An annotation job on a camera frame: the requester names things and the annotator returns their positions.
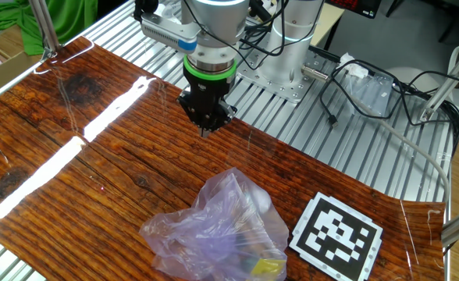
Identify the grey cable with metal plug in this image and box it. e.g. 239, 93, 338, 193
301, 64, 452, 204

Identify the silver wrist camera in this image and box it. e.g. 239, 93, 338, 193
140, 11, 199, 55

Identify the aluminium frame rail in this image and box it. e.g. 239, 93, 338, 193
0, 54, 55, 111

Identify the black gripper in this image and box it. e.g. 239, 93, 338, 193
176, 73, 237, 138

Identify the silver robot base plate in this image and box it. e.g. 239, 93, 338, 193
235, 45, 334, 105

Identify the black USB cable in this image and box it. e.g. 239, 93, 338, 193
318, 58, 414, 130

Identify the purple translucent plastic bag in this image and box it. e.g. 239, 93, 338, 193
138, 167, 290, 281

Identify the open cardboard box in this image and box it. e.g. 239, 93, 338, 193
0, 37, 45, 103

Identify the beige table board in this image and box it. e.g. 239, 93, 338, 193
310, 2, 346, 48

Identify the black cable bundle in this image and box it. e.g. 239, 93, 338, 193
389, 69, 459, 157

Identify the yellow green block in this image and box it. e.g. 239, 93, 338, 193
251, 257, 288, 279

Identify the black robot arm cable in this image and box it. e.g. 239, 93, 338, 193
133, 0, 326, 72

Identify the wood grain table mat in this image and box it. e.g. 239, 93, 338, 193
0, 35, 447, 281

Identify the clear plastic bag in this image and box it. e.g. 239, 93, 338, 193
340, 72, 395, 118

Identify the large green cloth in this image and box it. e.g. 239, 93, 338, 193
0, 0, 99, 56

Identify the black white fiducial marker board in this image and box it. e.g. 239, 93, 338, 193
288, 190, 384, 281

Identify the white crumpled paper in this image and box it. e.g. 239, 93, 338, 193
335, 52, 370, 79

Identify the black device with red digits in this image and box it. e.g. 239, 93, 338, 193
326, 0, 383, 20

